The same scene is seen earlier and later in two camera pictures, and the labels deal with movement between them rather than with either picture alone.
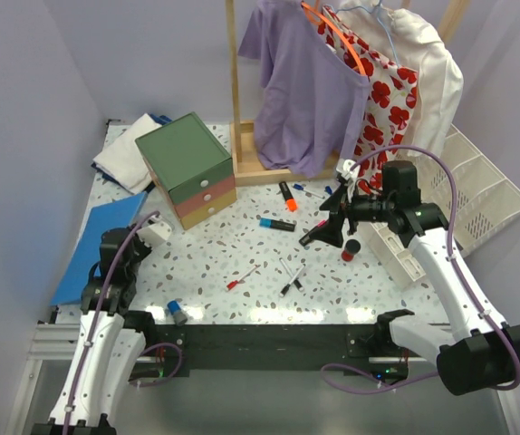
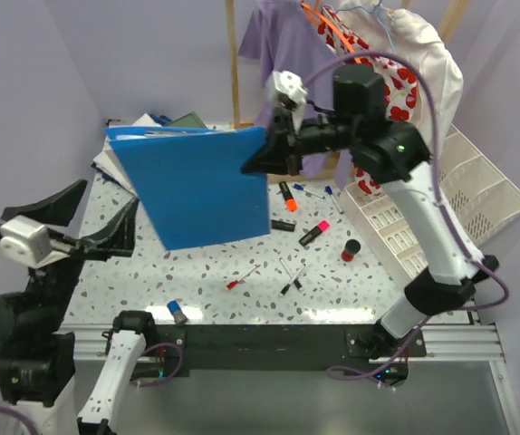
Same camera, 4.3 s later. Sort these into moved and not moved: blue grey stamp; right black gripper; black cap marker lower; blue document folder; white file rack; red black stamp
Moved: blue document folder; right black gripper
Not moved: white file rack; blue grey stamp; black cap marker lower; red black stamp
